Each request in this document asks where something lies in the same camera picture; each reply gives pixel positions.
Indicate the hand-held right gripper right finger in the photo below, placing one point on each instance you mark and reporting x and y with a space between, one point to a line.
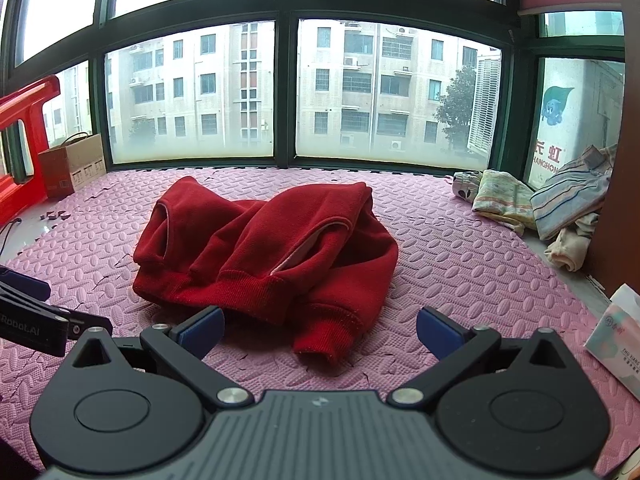
437 332

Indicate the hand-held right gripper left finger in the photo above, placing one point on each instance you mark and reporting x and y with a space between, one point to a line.
202 329

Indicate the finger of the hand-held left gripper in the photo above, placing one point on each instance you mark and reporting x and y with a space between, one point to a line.
25 282
87 324

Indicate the red sweater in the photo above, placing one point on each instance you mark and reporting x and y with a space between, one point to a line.
280 245

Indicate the pink foam mat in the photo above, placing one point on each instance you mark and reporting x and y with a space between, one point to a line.
475 280

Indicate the loose foam mat pieces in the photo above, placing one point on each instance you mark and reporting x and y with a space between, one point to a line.
55 215

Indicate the red plastic stool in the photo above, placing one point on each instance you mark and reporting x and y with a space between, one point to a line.
20 170

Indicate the brown cardboard box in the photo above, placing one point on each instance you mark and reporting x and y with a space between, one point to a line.
70 165

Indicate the white spotted cloth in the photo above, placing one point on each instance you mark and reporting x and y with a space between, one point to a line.
466 186

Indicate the yellow floral garment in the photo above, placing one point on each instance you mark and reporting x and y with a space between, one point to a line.
502 197

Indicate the cream garment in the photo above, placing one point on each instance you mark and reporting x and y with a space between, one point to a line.
570 252

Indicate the tissue packet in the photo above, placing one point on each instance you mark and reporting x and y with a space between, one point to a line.
617 335

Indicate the striped shirt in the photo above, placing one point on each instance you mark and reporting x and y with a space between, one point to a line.
570 195

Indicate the red lettering window sticker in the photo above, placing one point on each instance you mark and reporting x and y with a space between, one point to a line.
545 157

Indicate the brown wooden cabinet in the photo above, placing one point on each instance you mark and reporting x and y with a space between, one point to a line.
617 220

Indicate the blue cartoon window sticker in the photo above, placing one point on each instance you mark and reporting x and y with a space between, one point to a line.
556 105

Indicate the apartment building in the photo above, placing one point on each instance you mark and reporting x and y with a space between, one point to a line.
370 85

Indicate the dark green window frame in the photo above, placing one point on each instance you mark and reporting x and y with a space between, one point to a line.
286 85

